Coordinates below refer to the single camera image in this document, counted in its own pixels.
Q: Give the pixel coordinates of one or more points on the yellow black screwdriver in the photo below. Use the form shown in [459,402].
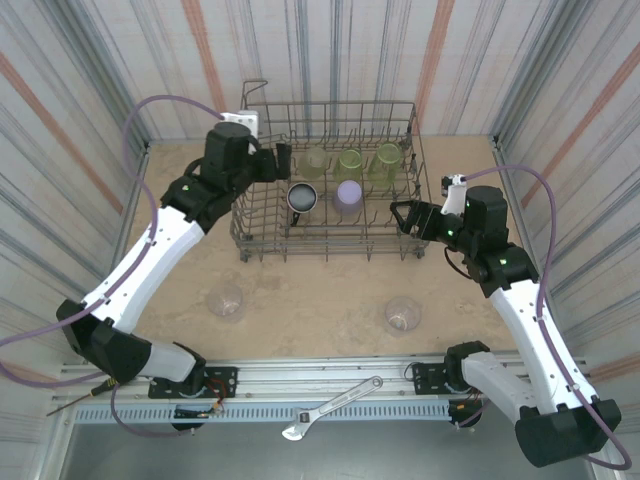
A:
[111,383]

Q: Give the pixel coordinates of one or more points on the aluminium mounting rail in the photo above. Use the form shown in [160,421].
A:
[300,372]

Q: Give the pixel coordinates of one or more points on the grey metal sheet panel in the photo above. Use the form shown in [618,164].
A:
[350,460]

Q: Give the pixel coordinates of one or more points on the silver adjustable wrench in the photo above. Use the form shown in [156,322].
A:
[340,400]

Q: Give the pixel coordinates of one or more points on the clear plastic cup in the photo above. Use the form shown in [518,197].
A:
[226,302]
[402,315]

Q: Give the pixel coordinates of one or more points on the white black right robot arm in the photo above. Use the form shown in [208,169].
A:
[525,320]

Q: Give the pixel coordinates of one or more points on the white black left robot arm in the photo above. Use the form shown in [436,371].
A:
[150,260]

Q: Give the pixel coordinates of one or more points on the frosted pale green textured cup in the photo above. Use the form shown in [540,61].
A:
[314,162]

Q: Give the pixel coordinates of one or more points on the black orange power connector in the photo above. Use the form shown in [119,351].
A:
[197,412]
[462,410]

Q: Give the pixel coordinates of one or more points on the black cup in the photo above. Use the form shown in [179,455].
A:
[302,197]

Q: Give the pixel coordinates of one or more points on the translucent green plastic cup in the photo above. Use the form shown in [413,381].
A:
[385,162]
[348,165]

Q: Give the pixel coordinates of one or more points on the lavender plastic cup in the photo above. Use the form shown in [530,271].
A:
[348,197]

